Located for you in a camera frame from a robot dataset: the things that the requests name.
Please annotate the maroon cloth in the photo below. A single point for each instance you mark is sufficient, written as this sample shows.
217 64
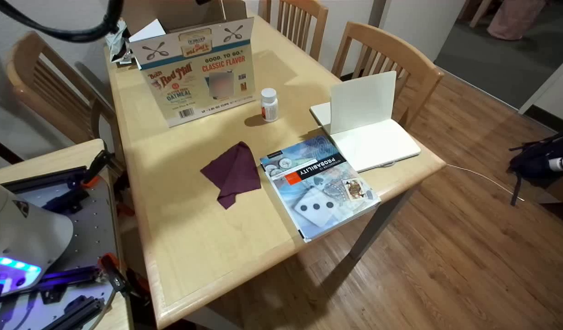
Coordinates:
233 172

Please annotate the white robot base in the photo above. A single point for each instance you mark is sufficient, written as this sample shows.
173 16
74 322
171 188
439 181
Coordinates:
32 238

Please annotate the printed carton box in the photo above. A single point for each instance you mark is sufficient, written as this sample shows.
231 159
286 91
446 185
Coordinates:
193 53

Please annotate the blue dice cover book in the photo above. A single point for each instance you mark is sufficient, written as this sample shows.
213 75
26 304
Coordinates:
318 187

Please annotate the white pill bottle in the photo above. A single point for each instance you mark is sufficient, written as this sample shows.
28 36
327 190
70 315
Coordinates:
268 104

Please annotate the open white book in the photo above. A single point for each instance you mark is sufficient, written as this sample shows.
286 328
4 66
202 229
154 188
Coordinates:
360 121

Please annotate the wooden chair right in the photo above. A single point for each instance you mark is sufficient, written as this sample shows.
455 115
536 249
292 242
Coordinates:
382 51

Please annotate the wooden chair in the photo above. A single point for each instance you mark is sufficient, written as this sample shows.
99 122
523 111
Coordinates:
299 20
382 51
59 93

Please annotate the wooden chair far middle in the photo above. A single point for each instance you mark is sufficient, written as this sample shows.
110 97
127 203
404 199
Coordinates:
299 20

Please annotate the crumpled plastic bag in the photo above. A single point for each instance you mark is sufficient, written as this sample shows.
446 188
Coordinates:
118 44

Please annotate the wooden side table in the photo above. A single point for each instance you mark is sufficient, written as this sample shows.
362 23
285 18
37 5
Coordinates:
77 291

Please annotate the wooden chair left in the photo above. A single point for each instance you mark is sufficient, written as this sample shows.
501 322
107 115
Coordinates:
59 93

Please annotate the black backpack on floor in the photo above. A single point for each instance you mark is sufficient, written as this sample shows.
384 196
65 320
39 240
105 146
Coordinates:
538 161

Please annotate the pink clothed person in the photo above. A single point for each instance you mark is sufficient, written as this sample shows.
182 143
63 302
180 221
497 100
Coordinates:
514 18

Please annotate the black clamp orange handle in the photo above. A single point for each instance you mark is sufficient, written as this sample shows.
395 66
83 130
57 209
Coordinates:
76 176

